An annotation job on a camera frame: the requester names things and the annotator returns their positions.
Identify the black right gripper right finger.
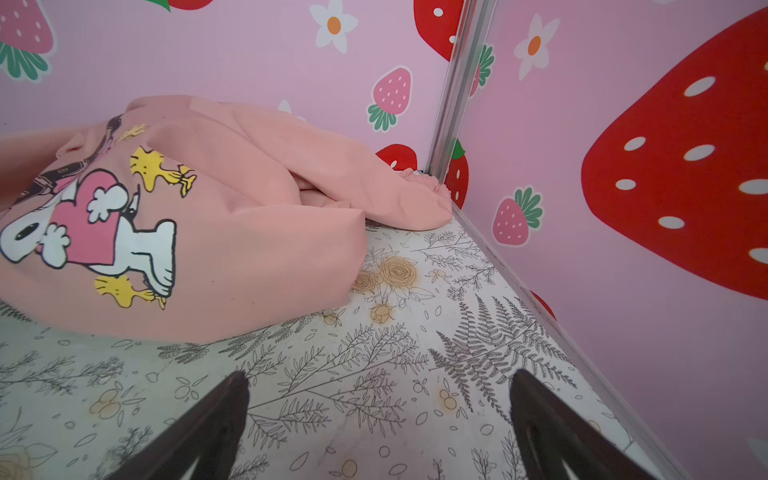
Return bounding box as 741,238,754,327
509,369,657,479

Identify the pink Snoopy hooded jacket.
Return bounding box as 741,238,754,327
1,95,452,343

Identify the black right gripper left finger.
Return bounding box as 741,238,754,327
111,371,250,480

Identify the aluminium frame corner post right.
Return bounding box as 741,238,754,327
425,1,497,182

